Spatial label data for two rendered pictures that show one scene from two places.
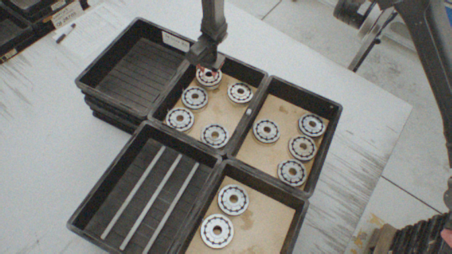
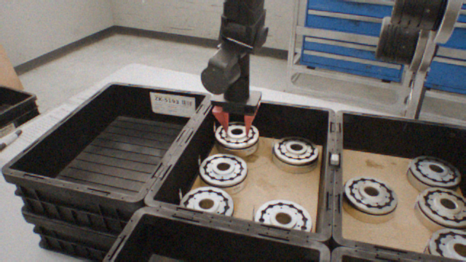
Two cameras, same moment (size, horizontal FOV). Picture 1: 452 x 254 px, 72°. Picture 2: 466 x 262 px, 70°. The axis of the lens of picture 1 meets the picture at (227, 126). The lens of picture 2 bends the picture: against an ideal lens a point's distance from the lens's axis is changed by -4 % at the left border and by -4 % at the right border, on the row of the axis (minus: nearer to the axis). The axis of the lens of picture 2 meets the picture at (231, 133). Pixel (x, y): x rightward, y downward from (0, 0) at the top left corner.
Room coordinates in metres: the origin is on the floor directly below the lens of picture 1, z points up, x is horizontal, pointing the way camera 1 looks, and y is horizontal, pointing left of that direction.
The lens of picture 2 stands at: (0.11, 0.14, 1.33)
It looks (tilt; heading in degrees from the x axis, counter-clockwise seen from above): 34 degrees down; 358
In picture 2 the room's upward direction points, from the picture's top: straight up
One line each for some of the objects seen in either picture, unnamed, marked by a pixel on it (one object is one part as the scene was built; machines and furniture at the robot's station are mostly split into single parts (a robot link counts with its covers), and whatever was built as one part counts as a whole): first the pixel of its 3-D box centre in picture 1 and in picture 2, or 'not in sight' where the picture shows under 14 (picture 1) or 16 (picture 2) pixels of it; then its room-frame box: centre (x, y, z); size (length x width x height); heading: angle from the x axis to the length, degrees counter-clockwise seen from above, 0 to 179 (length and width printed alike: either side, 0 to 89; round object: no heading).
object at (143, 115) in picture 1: (140, 63); (121, 130); (0.74, 0.36, 0.92); 0.40 x 0.30 x 0.02; 163
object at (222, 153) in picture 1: (211, 95); (256, 152); (0.65, 0.08, 0.92); 0.40 x 0.30 x 0.02; 163
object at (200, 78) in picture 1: (208, 74); (237, 134); (0.78, 0.11, 0.88); 0.10 x 0.10 x 0.01
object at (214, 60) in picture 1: (209, 54); (236, 87); (0.78, 0.11, 1.00); 0.10 x 0.07 x 0.07; 73
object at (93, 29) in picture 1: (93, 27); (46, 131); (1.07, 0.74, 0.70); 0.33 x 0.23 x 0.01; 154
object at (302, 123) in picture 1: (311, 124); (435, 171); (0.65, -0.32, 0.86); 0.10 x 0.10 x 0.01
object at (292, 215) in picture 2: (214, 135); (283, 219); (0.53, 0.04, 0.86); 0.05 x 0.05 x 0.01
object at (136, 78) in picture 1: (142, 72); (125, 149); (0.74, 0.36, 0.87); 0.40 x 0.30 x 0.11; 163
